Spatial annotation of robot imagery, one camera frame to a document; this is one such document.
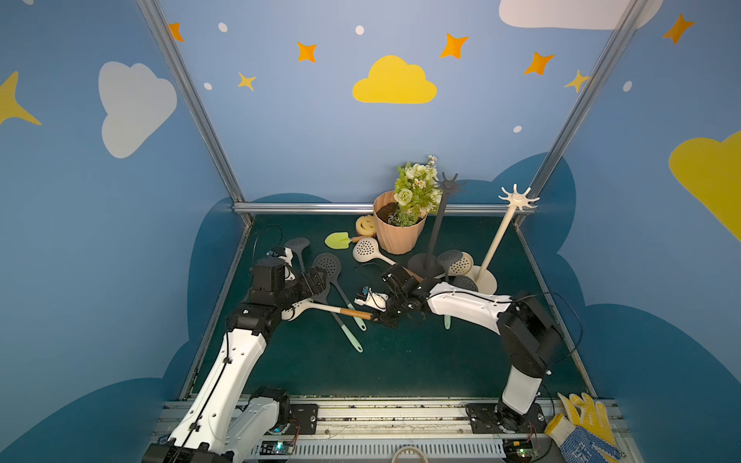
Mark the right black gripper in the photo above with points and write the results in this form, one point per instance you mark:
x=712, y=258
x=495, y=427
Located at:
x=397, y=289

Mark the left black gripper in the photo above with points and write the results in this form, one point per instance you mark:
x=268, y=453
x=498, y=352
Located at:
x=315, y=280

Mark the cream skimmer wood handle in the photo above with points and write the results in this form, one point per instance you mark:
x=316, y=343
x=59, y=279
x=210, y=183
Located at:
x=302, y=306

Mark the grey skimmer mint handle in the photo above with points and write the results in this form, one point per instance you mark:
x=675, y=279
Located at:
x=464, y=282
x=321, y=298
x=444, y=260
x=332, y=264

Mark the cream skimmer mint handle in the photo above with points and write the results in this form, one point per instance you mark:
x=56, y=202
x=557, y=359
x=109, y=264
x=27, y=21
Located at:
x=461, y=265

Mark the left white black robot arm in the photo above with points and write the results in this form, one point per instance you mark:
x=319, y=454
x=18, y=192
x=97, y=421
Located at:
x=208, y=432

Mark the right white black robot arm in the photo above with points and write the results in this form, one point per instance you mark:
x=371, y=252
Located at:
x=528, y=332

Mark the all grey slotted skimmer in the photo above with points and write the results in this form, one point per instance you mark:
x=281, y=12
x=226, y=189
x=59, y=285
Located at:
x=297, y=246

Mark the dark grey utensil rack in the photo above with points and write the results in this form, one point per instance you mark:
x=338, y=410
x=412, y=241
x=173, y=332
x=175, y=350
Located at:
x=424, y=265

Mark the cream utensil rack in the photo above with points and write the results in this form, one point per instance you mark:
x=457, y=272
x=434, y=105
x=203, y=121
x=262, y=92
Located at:
x=517, y=201

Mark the green small spatula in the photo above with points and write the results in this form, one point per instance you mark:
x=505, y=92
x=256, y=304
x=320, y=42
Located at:
x=341, y=240

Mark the pink ribbed flower pot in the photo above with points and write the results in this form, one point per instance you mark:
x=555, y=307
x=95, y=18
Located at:
x=392, y=239

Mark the yellow smiley sponge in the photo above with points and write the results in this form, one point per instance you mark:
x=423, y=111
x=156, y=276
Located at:
x=365, y=226

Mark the green white artificial flowers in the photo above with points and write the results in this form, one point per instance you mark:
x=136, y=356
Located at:
x=417, y=192

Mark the yellow blue work glove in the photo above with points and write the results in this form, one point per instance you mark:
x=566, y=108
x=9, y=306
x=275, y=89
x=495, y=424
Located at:
x=583, y=433

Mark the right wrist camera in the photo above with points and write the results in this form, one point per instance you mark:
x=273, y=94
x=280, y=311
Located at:
x=369, y=298

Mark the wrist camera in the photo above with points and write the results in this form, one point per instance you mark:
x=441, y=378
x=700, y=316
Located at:
x=285, y=254
x=369, y=298

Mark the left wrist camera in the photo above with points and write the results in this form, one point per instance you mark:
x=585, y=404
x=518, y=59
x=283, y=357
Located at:
x=285, y=254

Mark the cream skimmer wooden handle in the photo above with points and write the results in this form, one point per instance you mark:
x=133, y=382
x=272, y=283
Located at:
x=367, y=249

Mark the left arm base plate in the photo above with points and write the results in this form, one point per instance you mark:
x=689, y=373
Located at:
x=301, y=418

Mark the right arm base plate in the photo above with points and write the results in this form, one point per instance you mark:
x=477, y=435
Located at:
x=491, y=418

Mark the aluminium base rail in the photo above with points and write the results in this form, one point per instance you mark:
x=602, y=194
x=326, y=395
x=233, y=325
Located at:
x=380, y=429

